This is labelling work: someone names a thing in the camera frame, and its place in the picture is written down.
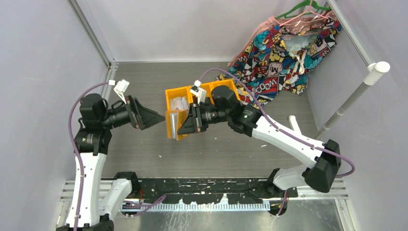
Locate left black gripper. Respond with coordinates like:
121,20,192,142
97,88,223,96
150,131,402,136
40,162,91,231
100,95,165,130

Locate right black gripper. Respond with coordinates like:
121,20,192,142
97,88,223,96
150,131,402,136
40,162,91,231
177,103,230,136

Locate yellow card holder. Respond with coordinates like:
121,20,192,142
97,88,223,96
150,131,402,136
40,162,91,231
165,110,188,141

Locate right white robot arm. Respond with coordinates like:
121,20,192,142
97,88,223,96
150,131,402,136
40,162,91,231
178,85,341,198

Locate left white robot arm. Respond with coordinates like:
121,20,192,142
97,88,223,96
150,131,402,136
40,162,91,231
57,93,165,231

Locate cards in left bin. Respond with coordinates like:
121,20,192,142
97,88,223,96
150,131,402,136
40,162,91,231
169,97,189,111

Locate middle yellow bin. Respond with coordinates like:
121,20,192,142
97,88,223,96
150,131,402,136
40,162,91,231
188,83,214,104

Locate right yellow bin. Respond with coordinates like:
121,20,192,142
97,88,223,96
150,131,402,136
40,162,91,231
210,79,240,100

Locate colourful comic print shorts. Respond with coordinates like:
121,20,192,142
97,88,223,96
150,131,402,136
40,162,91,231
228,16,342,106

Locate pink garment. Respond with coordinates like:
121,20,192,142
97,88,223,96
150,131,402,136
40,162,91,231
227,11,335,67

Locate pink hanger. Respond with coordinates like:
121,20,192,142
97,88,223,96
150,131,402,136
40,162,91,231
279,10,332,35

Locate green hanger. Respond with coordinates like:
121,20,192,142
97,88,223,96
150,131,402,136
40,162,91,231
276,0,332,19

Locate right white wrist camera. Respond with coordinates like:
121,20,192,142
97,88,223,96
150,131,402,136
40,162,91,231
190,80,206,104

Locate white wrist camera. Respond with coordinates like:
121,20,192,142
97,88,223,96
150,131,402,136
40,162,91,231
190,80,206,104
108,79,129,104

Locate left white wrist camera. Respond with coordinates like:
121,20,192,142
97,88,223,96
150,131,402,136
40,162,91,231
108,79,129,104

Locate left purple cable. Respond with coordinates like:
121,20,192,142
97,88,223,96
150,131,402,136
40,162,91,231
68,81,112,231

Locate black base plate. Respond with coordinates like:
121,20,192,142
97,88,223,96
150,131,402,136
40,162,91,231
120,178,298,216

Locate white clothes rail pole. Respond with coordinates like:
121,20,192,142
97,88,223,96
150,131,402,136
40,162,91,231
288,61,391,192

